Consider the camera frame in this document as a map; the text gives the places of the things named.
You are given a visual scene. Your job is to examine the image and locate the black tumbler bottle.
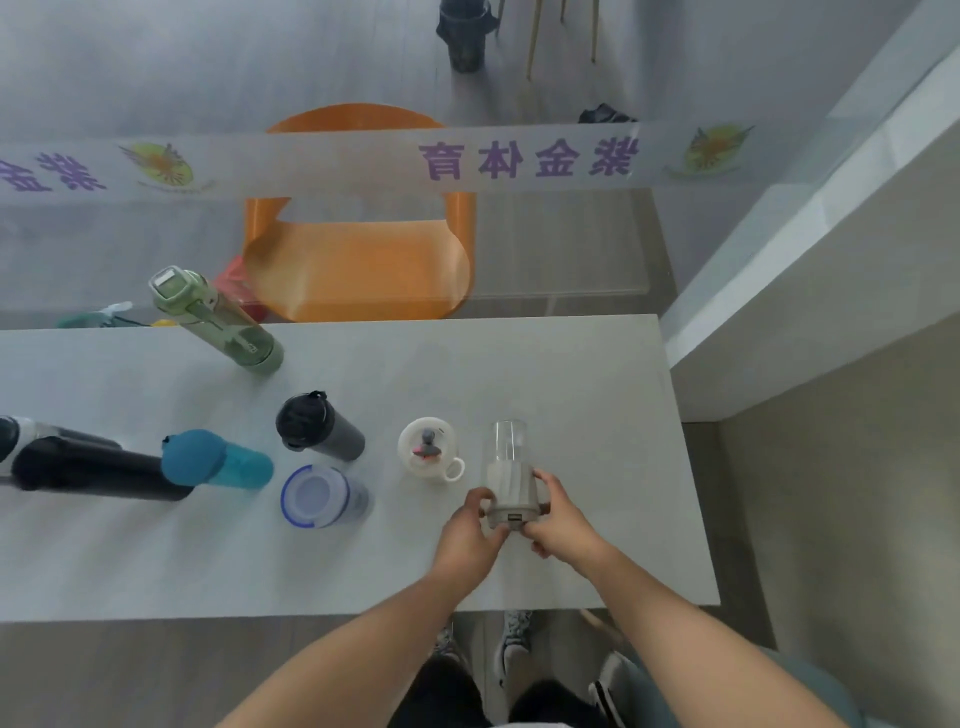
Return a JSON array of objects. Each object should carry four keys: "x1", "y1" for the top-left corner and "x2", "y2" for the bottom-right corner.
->
[{"x1": 275, "y1": 390, "x2": 367, "y2": 462}]

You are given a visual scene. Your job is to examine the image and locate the white blender lid with loop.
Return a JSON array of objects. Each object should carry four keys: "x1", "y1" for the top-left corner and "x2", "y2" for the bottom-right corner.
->
[{"x1": 396, "y1": 416, "x2": 467, "y2": 485}]

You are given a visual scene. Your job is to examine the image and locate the black trash bin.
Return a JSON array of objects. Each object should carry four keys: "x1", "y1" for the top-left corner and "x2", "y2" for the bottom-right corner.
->
[{"x1": 436, "y1": 0, "x2": 501, "y2": 75}]

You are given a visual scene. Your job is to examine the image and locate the black shoes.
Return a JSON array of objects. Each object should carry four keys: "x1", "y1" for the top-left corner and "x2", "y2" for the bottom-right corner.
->
[{"x1": 577, "y1": 102, "x2": 640, "y2": 126}]

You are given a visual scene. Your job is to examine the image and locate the person's grey shoe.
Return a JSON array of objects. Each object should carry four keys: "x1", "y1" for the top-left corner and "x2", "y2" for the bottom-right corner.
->
[
  {"x1": 431, "y1": 619, "x2": 468, "y2": 669},
  {"x1": 501, "y1": 609, "x2": 535, "y2": 680}
]

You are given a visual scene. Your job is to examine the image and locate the person's right forearm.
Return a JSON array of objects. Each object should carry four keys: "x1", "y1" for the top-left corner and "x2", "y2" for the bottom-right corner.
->
[{"x1": 577, "y1": 543, "x2": 852, "y2": 728}]

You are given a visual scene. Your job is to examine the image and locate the green and white object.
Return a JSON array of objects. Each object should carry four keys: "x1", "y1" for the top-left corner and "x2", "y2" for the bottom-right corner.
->
[{"x1": 54, "y1": 301, "x2": 155, "y2": 330}]

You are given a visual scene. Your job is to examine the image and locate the orange plastic chair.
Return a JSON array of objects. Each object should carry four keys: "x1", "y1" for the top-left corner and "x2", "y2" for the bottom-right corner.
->
[{"x1": 241, "y1": 103, "x2": 477, "y2": 324}]

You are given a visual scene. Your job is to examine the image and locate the wooden chair legs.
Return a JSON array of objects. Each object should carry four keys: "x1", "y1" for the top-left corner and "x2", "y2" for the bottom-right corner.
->
[{"x1": 495, "y1": 0, "x2": 601, "y2": 82}]

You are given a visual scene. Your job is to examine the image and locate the person's left forearm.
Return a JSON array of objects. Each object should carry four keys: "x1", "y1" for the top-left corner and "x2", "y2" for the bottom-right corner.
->
[{"x1": 216, "y1": 556, "x2": 490, "y2": 728}]

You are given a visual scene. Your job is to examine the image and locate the frosted banner strip purple print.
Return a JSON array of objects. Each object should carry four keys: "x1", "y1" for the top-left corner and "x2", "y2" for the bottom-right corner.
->
[{"x1": 0, "y1": 120, "x2": 759, "y2": 214}]

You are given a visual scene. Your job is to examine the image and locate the white and black bottle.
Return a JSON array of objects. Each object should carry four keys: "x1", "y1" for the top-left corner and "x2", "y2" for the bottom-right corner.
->
[{"x1": 0, "y1": 416, "x2": 48, "y2": 489}]

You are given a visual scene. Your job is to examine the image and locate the clear bottle blue-rimmed lid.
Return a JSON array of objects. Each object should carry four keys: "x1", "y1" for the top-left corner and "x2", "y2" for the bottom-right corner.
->
[{"x1": 281, "y1": 464, "x2": 372, "y2": 530}]

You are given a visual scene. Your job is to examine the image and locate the person's left hand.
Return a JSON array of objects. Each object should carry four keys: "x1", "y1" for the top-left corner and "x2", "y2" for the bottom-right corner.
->
[{"x1": 432, "y1": 487, "x2": 520, "y2": 583}]

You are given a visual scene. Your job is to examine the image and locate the teal bottle blue cap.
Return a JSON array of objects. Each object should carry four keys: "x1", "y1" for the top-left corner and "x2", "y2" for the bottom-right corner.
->
[{"x1": 161, "y1": 429, "x2": 275, "y2": 493}]

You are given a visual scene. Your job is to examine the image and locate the person's right hand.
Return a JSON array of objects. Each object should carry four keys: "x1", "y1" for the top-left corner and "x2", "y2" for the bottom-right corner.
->
[{"x1": 522, "y1": 469, "x2": 618, "y2": 577}]

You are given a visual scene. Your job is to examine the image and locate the person's grey left shoe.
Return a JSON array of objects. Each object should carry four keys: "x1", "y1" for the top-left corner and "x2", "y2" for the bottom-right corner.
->
[{"x1": 431, "y1": 619, "x2": 468, "y2": 669}]

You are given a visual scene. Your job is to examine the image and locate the person's black shorts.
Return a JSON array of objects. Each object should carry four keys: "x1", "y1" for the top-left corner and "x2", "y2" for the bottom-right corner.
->
[{"x1": 386, "y1": 655, "x2": 601, "y2": 728}]

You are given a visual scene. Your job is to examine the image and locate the red bag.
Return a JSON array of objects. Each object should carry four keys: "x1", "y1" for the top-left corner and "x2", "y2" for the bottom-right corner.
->
[{"x1": 212, "y1": 255, "x2": 265, "y2": 322}]

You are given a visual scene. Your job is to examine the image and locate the large black flask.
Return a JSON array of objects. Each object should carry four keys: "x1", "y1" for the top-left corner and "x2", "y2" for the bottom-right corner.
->
[{"x1": 11, "y1": 437, "x2": 198, "y2": 503}]

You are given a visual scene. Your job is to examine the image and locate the green bottle with square lid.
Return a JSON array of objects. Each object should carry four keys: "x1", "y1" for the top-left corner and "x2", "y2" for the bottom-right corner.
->
[{"x1": 148, "y1": 264, "x2": 286, "y2": 375}]

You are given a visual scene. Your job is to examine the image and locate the person's grey right shoe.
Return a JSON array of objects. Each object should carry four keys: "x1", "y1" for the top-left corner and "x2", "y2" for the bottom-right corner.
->
[{"x1": 501, "y1": 609, "x2": 535, "y2": 680}]

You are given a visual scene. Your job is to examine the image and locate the clear portable blender grey base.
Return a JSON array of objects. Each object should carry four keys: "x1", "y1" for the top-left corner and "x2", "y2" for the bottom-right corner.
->
[{"x1": 483, "y1": 419, "x2": 543, "y2": 532}]

